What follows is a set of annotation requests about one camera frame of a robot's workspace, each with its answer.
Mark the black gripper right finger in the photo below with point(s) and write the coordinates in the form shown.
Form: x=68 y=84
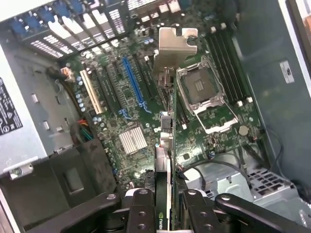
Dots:
x=198 y=216

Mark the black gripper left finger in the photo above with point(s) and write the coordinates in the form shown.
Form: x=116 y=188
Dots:
x=142 y=213

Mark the metal drive cage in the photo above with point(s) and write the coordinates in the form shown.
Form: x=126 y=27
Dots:
x=230 y=184

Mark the silver chipset heatsink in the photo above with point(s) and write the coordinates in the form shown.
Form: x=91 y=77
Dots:
x=133 y=140

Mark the green motherboard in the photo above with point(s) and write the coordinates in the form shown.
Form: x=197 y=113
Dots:
x=194 y=140

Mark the black fan shroud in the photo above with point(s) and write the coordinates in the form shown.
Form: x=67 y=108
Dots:
x=80 y=170

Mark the coin cell battery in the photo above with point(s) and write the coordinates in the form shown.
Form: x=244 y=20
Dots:
x=243 y=130

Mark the short black expansion slot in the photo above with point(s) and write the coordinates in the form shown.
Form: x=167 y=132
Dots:
x=104 y=89

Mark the CPU socket with cover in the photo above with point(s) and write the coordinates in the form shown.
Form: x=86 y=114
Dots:
x=199 y=85

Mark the long black expansion slot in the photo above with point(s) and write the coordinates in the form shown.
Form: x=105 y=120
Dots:
x=150 y=82

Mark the white expansion slot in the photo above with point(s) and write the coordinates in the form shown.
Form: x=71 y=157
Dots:
x=91 y=92

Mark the blue expansion slot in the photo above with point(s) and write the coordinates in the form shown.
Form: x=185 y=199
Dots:
x=133 y=80

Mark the black RAM slot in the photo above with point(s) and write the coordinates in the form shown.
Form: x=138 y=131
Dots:
x=234 y=68
x=240 y=68
x=221 y=68
x=228 y=68

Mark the grey power supply unit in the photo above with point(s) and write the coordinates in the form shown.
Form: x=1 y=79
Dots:
x=29 y=109

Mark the black open PC case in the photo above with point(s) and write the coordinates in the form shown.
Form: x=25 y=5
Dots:
x=262 y=72

